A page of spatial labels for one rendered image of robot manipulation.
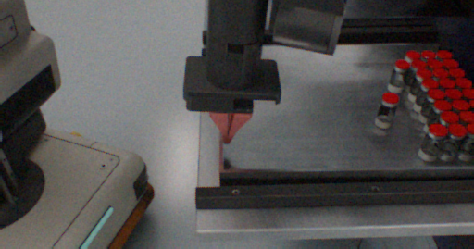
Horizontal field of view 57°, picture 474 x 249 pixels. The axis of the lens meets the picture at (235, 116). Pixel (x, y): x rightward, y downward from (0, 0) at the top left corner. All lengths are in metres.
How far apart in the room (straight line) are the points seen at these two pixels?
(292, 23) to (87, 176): 1.08
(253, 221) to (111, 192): 0.89
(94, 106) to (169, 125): 0.37
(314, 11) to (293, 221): 0.23
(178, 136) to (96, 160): 0.52
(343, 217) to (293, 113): 0.17
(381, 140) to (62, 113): 1.69
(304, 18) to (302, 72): 0.30
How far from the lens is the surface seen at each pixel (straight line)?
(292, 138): 0.58
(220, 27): 0.42
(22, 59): 0.96
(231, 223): 0.49
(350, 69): 0.71
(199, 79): 0.47
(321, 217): 0.50
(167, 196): 1.65
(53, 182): 1.41
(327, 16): 0.40
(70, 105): 2.13
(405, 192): 0.52
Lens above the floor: 1.28
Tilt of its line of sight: 41 degrees down
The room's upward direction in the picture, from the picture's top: straight up
